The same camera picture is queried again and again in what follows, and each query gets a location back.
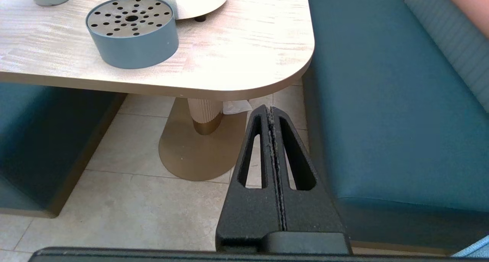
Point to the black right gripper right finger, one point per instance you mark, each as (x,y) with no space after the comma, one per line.
(309,212)

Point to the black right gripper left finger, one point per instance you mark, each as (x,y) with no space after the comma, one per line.
(248,212)

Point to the crumpled white tissue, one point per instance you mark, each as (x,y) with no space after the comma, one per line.
(235,106)

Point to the dark blue seat cushion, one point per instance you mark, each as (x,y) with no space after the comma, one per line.
(38,139)
(401,120)

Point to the light blue rounded cover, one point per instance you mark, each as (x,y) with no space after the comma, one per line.
(475,250)

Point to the large round perforated drip tray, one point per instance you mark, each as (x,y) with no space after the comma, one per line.
(133,48)

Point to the large clear water dispenser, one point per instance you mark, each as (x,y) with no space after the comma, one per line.
(198,2)

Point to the pink bolster cushion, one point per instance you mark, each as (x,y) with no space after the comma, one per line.
(470,6)

